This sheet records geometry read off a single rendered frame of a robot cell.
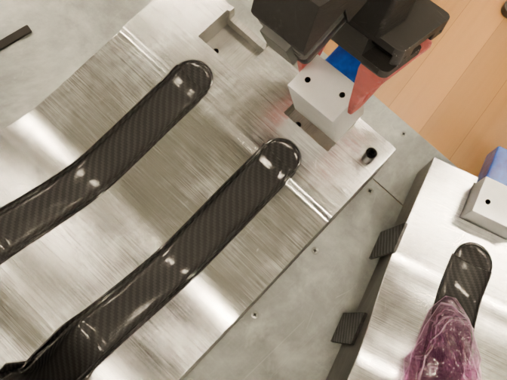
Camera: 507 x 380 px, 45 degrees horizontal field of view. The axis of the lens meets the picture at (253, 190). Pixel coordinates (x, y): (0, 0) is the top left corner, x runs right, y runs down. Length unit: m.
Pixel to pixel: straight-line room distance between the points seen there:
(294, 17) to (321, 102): 0.15
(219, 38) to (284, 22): 0.26
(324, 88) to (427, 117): 0.21
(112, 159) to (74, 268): 0.11
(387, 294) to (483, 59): 0.31
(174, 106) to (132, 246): 0.13
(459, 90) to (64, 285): 0.45
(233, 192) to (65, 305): 0.17
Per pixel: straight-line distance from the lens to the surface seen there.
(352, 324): 0.57
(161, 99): 0.57
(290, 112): 0.58
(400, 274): 0.57
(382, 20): 0.41
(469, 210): 0.58
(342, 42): 0.44
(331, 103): 0.50
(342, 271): 0.62
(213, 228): 0.54
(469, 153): 0.69
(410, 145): 0.67
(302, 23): 0.35
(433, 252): 0.59
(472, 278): 0.60
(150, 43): 0.59
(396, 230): 0.59
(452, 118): 0.69
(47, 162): 0.56
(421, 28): 0.44
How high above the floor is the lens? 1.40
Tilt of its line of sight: 75 degrees down
